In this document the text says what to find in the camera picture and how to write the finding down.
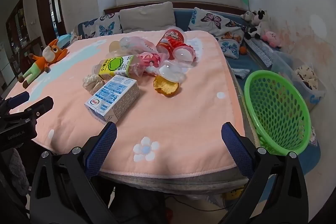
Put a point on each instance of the yellow toy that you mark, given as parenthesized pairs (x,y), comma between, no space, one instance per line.
(232,194)

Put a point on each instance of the light blue box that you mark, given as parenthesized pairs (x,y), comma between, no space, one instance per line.
(64,40)

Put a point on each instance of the grey folded cloth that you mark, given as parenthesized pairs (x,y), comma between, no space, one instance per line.
(240,73)

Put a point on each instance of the grey plush toy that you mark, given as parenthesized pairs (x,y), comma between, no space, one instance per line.
(246,15)

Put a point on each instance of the grey dotted mat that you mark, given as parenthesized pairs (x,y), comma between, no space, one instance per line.
(260,52)

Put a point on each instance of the yellow green label bottle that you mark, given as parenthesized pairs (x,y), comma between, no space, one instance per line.
(115,66)

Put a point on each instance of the clear plastic storage box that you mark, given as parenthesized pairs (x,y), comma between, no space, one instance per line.
(288,66)

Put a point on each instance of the butterfly print pillow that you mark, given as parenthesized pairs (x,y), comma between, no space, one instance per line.
(107,26)
(88,28)
(220,24)

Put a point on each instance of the dark wooden door frame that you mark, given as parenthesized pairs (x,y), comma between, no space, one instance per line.
(42,8)

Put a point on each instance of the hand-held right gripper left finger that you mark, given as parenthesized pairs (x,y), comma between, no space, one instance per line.
(103,146)

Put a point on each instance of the pale yellow pudding cup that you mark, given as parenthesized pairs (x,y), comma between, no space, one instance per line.
(115,47)

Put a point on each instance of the clear plastic bag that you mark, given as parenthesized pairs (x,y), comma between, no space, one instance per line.
(136,44)

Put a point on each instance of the orange fruit peel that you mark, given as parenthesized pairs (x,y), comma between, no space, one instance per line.
(165,87)

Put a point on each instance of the black white cow plush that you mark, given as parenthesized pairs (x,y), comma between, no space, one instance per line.
(258,26)

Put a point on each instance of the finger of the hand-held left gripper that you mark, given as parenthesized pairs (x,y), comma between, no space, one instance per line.
(39,107)
(18,98)

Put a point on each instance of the small orange ball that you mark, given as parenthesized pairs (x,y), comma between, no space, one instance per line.
(242,49)

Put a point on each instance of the beige dog print cloth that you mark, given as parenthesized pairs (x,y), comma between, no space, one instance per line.
(307,75)

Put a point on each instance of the pink round plush toy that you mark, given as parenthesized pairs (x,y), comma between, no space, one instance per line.
(271,38)

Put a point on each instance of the peach flower print blanket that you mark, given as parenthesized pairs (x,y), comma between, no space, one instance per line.
(183,113)

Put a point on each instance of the orange fox plush toy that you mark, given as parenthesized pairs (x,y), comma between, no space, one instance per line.
(48,54)

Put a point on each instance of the red instant noodle cup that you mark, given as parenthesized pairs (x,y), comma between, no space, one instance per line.
(169,41)

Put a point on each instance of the green plastic basket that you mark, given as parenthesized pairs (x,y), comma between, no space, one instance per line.
(275,113)

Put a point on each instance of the beige pillow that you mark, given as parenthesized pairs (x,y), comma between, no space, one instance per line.
(147,16)

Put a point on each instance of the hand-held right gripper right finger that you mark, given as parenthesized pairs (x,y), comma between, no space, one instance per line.
(236,148)

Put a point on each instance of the clear plastic jelly cup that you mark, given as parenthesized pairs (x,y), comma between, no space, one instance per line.
(172,71)
(183,54)

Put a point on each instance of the white tissue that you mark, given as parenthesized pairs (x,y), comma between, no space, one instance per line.
(92,83)

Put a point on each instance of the person's left forearm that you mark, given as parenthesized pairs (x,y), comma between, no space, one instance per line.
(19,171)

